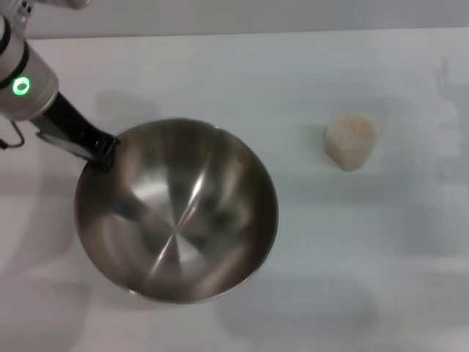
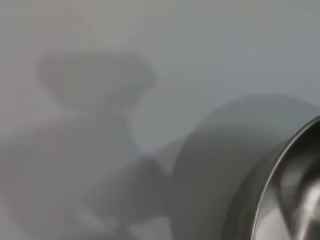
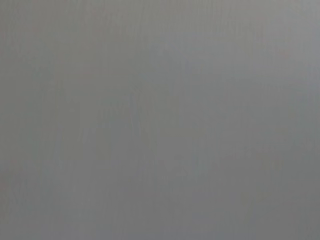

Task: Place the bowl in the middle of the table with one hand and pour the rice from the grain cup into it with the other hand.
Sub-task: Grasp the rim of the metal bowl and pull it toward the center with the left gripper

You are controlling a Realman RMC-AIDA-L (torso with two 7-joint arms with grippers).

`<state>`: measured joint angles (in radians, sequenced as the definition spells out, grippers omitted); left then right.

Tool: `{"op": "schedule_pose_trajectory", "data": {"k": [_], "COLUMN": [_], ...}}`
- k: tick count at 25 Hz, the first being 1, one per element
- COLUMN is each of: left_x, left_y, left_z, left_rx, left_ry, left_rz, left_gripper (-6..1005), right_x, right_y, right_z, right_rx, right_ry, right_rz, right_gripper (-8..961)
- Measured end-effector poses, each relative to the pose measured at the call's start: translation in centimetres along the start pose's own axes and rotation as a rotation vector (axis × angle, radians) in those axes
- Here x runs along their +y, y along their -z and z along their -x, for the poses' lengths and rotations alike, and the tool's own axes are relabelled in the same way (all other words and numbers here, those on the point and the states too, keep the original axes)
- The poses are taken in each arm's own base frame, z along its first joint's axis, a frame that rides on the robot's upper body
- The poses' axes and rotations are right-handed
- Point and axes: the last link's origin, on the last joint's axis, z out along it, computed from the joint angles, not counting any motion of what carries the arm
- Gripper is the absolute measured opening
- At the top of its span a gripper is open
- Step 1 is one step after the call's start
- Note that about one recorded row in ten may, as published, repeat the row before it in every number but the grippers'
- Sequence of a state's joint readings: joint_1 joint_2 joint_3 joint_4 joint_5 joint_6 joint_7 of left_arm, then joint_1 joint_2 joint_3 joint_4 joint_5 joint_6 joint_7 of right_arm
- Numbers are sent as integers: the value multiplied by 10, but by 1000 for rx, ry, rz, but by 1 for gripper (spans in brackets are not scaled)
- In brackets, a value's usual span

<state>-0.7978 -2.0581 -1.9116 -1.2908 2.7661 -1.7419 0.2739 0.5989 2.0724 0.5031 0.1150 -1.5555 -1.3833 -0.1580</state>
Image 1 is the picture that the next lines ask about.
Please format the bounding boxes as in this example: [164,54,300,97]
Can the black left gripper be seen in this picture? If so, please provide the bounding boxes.
[34,92,121,172]

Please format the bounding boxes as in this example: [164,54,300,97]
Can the stainless steel mixing bowl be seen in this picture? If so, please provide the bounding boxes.
[74,117,279,302]

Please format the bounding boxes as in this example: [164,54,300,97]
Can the clear plastic measuring cup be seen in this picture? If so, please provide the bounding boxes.
[323,109,388,172]

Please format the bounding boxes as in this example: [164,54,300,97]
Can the white rice grains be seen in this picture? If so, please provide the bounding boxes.
[325,114,377,172]

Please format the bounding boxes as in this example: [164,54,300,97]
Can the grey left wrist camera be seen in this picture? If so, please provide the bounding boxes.
[35,131,92,162]

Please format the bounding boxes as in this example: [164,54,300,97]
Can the thin left wrist cable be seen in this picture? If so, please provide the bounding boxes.
[0,122,25,150]

